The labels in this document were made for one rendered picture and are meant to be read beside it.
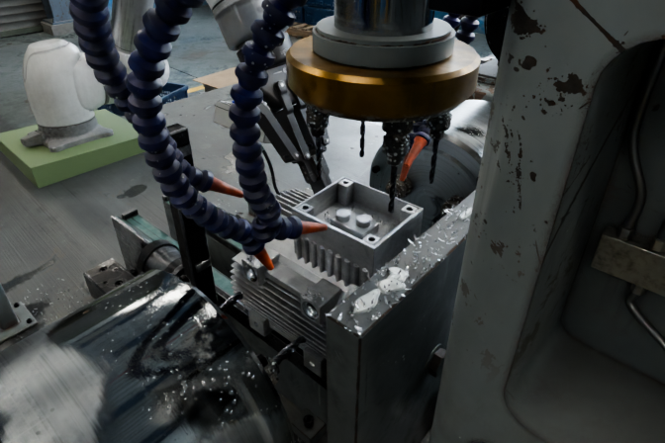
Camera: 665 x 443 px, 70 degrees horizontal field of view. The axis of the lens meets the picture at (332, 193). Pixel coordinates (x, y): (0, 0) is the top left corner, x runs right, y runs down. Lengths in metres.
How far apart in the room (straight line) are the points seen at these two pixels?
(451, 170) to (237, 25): 0.36
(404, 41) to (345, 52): 0.05
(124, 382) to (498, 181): 0.29
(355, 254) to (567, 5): 0.38
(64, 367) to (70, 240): 0.83
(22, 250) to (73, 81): 0.51
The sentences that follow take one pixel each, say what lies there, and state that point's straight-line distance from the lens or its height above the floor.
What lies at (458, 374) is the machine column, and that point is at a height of 1.21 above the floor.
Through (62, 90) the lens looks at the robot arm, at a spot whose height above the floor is 1.01.
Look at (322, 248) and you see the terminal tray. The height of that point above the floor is 1.11.
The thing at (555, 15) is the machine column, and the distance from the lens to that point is 0.20.
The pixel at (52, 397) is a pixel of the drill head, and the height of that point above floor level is 1.16.
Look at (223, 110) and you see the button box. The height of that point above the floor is 1.06.
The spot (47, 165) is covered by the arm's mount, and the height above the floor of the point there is 0.86.
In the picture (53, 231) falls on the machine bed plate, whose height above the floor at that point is 0.80.
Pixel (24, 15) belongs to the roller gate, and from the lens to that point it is 7.47.
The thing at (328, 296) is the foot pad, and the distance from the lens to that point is 0.55.
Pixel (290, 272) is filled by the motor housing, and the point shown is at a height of 1.06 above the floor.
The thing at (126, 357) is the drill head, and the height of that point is 1.16.
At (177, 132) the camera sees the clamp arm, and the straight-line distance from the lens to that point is 0.52.
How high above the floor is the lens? 1.45
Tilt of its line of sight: 32 degrees down
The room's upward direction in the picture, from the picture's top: straight up
